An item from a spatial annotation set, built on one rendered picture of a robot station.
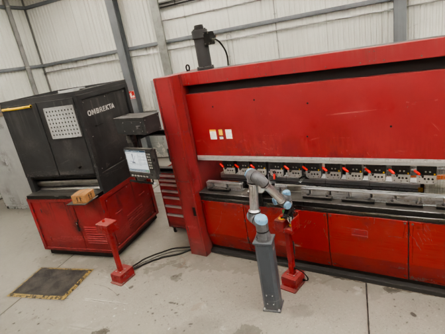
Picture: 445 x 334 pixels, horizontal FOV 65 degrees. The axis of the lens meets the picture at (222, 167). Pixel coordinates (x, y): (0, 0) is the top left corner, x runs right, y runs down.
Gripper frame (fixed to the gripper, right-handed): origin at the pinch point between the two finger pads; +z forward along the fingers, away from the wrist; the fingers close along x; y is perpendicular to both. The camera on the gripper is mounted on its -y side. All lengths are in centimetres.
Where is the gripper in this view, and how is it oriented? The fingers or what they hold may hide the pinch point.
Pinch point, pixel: (290, 222)
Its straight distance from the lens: 359.2
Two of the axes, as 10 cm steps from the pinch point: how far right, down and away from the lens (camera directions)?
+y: 6.1, -4.2, 6.7
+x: -7.6, -0.9, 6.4
